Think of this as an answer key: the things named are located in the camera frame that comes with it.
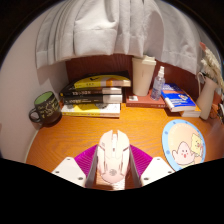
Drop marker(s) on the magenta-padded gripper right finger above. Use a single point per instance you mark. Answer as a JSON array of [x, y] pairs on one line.
[[156, 170]]

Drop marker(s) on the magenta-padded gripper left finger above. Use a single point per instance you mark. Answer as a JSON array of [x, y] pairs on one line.
[[68, 170]]

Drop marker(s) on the pale pink computer mouse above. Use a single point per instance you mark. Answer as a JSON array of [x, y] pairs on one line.
[[113, 156]]

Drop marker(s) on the round cartoon mouse pad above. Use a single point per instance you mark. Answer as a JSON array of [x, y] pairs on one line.
[[183, 145]]

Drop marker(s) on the black and green mug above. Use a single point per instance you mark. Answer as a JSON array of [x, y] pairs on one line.
[[46, 108]]

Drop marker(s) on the orange book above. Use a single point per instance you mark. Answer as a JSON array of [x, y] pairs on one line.
[[193, 112]]

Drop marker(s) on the dark red book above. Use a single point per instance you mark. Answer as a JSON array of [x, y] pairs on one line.
[[141, 101]]

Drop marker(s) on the blue book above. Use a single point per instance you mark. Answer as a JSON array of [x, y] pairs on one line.
[[178, 98]]

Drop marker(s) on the clear spray bottle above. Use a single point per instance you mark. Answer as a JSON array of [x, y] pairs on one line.
[[157, 87]]

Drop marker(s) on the white jug vase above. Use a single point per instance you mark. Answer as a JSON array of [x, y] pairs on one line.
[[206, 100]]

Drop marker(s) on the cream lidded tumbler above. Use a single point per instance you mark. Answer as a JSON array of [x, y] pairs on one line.
[[143, 76]]

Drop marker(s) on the yellow and black book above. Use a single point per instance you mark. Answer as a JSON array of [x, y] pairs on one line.
[[103, 81]]

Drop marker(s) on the white flower bunch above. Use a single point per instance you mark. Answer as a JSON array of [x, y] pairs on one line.
[[211, 65]]

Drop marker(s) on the white curtain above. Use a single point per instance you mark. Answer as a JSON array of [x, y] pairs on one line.
[[116, 26]]

